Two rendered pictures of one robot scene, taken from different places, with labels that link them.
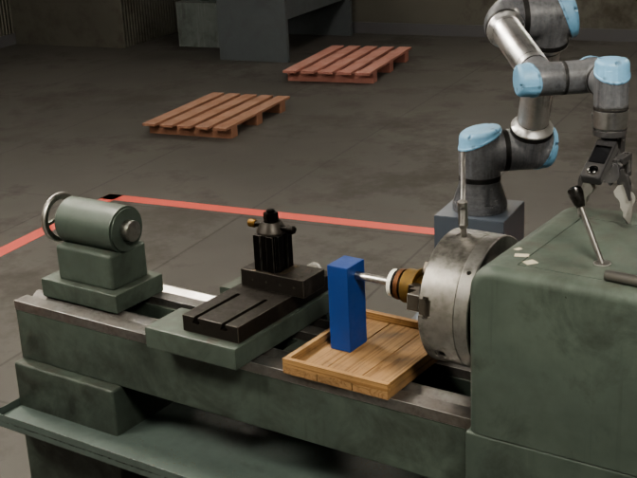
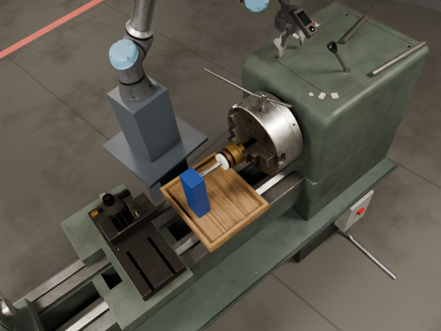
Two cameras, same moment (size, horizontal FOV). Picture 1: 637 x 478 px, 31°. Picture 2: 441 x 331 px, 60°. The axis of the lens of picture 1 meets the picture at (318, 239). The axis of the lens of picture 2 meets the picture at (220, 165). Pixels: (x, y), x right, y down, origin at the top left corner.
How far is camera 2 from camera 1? 237 cm
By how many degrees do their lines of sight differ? 60
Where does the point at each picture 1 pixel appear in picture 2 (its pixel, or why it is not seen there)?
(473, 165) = (136, 71)
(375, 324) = (179, 187)
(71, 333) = not seen: outside the picture
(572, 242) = (309, 71)
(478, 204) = (147, 90)
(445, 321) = (293, 154)
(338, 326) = (203, 206)
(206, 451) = (157, 320)
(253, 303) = (150, 246)
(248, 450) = not seen: hidden behind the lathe
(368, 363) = (229, 205)
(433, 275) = (279, 140)
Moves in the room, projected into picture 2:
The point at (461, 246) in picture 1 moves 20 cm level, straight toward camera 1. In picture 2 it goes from (273, 115) to (329, 130)
